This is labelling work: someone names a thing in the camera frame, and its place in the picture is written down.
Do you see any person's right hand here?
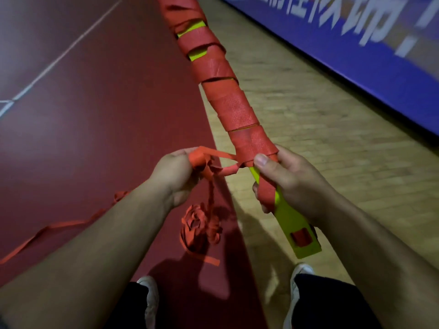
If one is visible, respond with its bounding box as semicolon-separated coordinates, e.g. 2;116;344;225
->
252;144;335;226

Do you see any person's left hand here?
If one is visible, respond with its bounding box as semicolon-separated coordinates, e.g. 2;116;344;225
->
146;148;203;210

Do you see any bundle of yellow rungs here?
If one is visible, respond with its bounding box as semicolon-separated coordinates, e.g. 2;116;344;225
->
177;20;323;260

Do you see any person's right forearm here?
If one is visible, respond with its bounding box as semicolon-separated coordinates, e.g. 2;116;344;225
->
315;198;439;329

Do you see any person's left forearm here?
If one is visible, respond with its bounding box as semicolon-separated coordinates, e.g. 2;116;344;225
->
0;183;171;329

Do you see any white right shoe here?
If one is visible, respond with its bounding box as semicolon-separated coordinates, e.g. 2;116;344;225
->
283;263;316;329

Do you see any white shoe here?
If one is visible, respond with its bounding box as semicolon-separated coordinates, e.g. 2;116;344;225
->
136;276;160;329
283;263;316;329

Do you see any white left shoe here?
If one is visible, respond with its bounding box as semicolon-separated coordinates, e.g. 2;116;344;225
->
136;276;160;329

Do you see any black right trouser leg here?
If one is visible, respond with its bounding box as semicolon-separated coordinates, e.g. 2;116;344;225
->
291;274;383;329

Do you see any black trouser leg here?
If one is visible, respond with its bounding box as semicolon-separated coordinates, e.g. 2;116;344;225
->
291;274;383;329
104;281;150;329

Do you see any black left trouser leg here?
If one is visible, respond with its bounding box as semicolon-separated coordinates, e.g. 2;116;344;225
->
104;281;150;329

